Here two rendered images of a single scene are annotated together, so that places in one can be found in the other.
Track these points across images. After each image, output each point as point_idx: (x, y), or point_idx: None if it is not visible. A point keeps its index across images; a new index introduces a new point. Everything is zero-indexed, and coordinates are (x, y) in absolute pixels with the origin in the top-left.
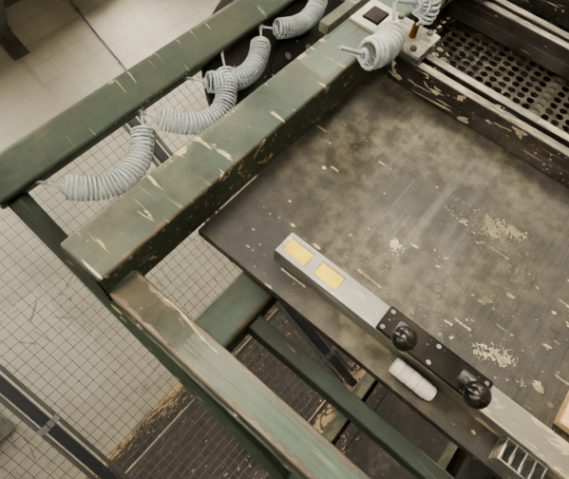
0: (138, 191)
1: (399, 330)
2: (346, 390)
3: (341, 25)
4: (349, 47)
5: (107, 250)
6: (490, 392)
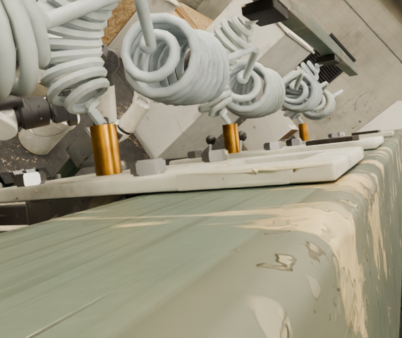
0: (398, 129)
1: (244, 131)
2: None
3: (396, 134)
4: (335, 92)
5: (382, 131)
6: (207, 137)
